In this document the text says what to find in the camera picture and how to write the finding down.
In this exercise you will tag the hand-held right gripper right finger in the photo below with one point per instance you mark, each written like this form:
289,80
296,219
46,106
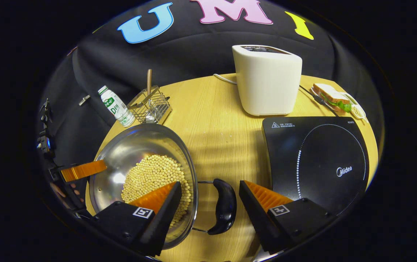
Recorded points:
259,218

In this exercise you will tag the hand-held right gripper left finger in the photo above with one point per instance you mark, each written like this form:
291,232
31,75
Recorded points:
162,222

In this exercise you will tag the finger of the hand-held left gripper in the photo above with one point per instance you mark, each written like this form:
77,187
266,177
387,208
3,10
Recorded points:
84,170

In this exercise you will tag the black induction cooktop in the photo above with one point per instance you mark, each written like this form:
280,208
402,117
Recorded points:
321,145

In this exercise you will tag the pile of yellow soybeans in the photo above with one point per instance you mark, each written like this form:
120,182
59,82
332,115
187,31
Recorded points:
153,171

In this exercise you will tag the small silver clip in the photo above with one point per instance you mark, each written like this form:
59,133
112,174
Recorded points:
83,99

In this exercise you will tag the white green-label drink bottle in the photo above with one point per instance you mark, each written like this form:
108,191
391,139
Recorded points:
118,107

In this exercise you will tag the white toaster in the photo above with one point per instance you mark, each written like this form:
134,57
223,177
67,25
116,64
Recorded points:
266,83

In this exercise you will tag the white plate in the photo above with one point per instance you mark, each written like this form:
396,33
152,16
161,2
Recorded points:
360,109

